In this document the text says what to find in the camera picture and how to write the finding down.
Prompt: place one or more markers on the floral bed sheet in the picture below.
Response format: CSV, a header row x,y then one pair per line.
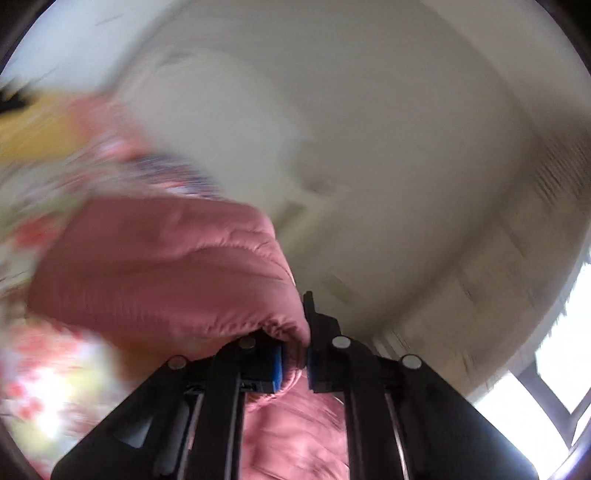
x,y
51,378

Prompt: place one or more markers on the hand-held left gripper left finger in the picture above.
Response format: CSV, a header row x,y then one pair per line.
x,y
276,369

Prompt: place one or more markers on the yellow cloth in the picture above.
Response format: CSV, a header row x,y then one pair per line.
x,y
32,134

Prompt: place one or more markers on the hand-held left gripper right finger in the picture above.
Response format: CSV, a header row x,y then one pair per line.
x,y
314,367

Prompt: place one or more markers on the window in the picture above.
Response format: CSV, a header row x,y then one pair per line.
x,y
545,369

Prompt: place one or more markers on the pink puffer jacket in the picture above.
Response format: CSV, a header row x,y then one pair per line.
x,y
171,272

